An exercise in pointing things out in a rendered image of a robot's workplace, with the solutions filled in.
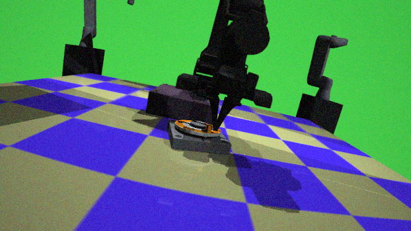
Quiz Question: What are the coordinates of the orange round plate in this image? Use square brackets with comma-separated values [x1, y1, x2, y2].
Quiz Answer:
[174, 120, 221, 137]

